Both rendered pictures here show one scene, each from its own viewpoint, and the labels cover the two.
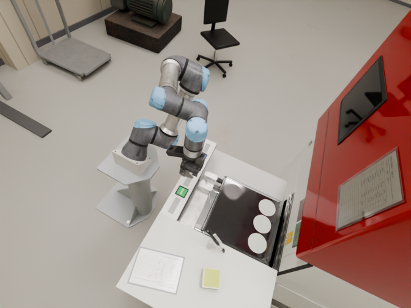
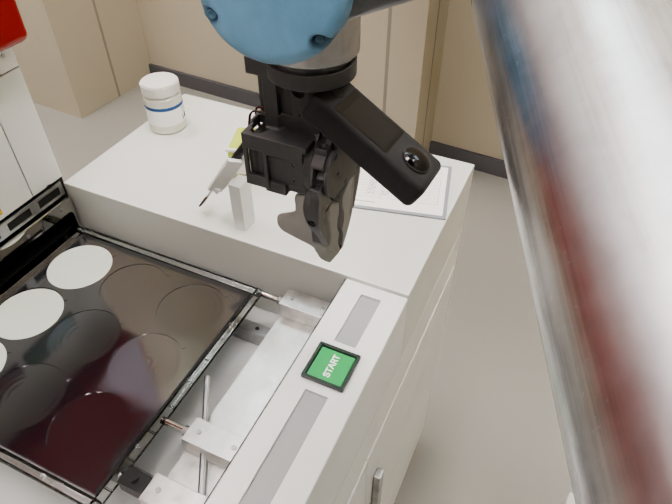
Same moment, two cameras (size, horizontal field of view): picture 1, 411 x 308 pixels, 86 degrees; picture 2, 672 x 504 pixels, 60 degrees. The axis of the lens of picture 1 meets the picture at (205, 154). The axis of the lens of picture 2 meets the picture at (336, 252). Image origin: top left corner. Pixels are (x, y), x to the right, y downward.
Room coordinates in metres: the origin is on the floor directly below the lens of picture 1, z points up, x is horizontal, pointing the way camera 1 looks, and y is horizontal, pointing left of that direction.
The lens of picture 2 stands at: (0.91, 0.18, 1.55)
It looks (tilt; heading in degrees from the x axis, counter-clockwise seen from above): 43 degrees down; 194
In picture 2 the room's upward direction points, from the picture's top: straight up
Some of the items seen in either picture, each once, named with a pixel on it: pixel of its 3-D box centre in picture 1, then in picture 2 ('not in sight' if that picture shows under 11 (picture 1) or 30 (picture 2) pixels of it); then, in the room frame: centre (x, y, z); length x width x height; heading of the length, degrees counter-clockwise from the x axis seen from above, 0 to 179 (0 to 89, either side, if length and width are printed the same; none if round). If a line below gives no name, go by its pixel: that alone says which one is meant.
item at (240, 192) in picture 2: (214, 242); (230, 187); (0.27, -0.15, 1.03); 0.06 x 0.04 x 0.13; 79
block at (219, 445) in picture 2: (205, 186); (217, 445); (0.60, -0.05, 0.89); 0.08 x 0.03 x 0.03; 79
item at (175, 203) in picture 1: (190, 179); (286, 484); (0.62, 0.04, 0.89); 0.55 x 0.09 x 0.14; 169
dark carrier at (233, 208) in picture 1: (244, 216); (84, 337); (0.49, -0.30, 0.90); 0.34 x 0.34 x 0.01; 79
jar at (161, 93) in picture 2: not in sight; (163, 103); (0.03, -0.38, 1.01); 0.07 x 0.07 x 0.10
